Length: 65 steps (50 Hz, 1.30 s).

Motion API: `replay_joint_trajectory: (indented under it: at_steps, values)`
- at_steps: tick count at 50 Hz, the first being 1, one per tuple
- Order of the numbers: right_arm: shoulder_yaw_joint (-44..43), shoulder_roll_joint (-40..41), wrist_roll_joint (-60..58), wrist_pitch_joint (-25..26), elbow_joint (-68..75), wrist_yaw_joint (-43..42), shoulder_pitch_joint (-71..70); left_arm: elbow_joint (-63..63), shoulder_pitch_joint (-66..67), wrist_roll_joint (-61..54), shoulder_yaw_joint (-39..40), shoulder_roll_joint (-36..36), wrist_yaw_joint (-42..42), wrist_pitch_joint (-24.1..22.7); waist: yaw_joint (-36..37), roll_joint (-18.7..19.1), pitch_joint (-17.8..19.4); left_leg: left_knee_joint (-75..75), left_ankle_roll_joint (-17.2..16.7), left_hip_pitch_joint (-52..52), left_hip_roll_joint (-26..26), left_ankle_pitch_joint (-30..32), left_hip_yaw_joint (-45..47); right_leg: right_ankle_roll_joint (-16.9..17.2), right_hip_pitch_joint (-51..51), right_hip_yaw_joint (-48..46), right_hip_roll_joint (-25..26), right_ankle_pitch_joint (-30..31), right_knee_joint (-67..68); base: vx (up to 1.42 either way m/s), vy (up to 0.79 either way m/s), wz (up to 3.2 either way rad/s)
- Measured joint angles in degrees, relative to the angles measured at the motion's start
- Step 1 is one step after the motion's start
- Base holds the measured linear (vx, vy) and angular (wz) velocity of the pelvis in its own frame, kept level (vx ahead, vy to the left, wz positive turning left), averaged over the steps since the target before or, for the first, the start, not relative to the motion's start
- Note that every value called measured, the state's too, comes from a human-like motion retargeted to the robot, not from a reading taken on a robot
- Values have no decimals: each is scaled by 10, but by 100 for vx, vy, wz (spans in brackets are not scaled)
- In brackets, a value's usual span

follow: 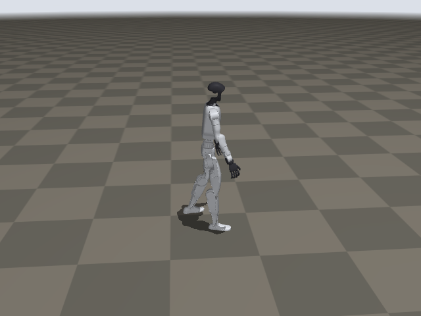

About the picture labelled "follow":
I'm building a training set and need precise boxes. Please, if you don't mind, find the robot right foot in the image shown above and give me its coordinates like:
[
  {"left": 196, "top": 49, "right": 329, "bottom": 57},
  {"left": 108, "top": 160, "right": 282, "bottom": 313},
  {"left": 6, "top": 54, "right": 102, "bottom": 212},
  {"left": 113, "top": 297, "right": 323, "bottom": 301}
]
[{"left": 209, "top": 223, "right": 231, "bottom": 231}]

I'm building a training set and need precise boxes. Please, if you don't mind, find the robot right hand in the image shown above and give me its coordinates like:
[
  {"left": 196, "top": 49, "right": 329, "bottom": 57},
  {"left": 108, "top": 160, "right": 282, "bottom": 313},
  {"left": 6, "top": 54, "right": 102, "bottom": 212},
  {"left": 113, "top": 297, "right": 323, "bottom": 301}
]
[{"left": 225, "top": 158, "right": 241, "bottom": 178}]

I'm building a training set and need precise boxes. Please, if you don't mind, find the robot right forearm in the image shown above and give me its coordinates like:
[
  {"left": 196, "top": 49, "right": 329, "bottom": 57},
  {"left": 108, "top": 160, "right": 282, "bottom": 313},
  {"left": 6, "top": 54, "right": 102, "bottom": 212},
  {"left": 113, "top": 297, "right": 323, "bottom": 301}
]
[{"left": 218, "top": 134, "right": 233, "bottom": 162}]

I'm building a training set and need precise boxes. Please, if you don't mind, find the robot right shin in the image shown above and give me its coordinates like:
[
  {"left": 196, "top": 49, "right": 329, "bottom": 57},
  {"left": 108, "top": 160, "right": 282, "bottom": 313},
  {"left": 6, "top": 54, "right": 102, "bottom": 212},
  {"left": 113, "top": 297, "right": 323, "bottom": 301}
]
[{"left": 206, "top": 192, "right": 219, "bottom": 226}]

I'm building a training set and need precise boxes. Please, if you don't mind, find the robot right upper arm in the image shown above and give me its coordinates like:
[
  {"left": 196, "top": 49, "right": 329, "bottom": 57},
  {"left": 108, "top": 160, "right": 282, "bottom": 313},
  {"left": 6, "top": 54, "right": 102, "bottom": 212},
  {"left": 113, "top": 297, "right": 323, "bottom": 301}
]
[{"left": 209, "top": 109, "right": 221, "bottom": 142}]

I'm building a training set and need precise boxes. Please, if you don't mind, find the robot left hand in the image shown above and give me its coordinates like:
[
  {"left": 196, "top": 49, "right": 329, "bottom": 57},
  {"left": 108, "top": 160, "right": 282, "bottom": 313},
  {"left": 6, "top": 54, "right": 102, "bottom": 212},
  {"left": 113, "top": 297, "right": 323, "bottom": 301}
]
[{"left": 214, "top": 140, "right": 222, "bottom": 156}]

